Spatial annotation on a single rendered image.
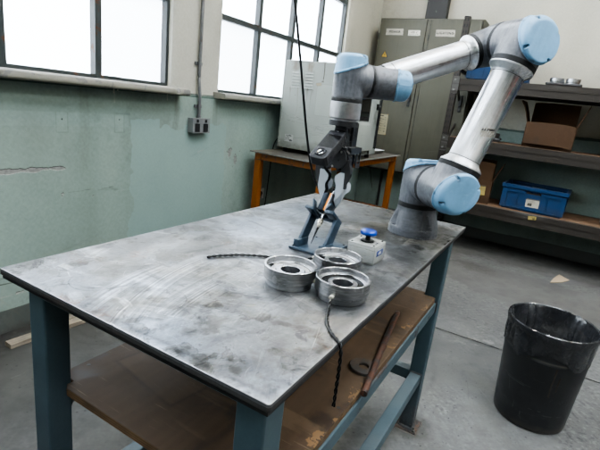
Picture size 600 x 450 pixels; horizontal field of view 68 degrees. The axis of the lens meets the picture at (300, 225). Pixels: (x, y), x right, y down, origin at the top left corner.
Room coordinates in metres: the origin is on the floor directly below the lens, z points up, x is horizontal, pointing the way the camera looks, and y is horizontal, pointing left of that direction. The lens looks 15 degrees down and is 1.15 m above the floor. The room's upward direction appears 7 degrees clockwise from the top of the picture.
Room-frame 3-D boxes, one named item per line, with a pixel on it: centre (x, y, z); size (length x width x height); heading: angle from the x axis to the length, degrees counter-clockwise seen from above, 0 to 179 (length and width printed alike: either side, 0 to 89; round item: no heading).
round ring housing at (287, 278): (0.83, 0.01, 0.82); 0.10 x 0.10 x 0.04
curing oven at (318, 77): (3.50, -0.17, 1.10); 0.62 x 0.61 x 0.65; 151
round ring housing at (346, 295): (0.79, -0.09, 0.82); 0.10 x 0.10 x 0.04
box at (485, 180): (4.20, -1.57, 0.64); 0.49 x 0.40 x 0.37; 66
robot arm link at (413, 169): (1.33, -0.35, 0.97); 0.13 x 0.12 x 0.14; 17
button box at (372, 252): (1.04, -0.17, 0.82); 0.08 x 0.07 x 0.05; 151
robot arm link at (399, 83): (1.17, -0.17, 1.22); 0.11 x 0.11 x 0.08; 17
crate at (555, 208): (3.96, -2.05, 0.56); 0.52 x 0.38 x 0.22; 58
